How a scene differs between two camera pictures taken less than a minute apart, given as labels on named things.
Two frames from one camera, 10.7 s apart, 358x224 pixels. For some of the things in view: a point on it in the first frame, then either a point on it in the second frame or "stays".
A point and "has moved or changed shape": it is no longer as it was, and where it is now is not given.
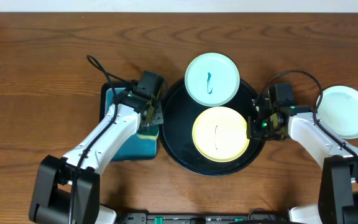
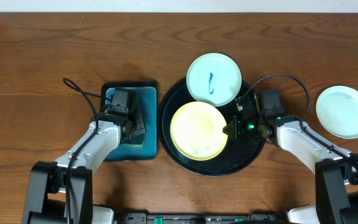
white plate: x=345 y=111 stays
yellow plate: x=220 y=134 has moved or changed shape
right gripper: x=252 y=131 → x=235 y=122
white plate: x=212 y=79 stays
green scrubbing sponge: x=151 y=133 → x=137 y=139
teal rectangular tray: x=144 y=145 stays
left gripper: x=155 y=115 → x=138 y=126
